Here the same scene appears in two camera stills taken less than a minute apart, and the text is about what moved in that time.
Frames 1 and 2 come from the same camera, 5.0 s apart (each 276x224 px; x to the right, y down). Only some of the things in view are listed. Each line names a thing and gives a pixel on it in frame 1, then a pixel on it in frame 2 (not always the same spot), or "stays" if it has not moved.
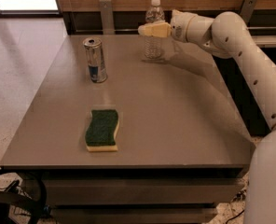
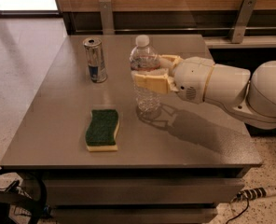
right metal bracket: (247, 7) stays
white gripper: (179, 27) to (192, 78)
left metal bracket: (106, 17) stays
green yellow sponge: (100, 133) stays
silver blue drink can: (96, 61) stays
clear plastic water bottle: (153, 45) to (144, 58)
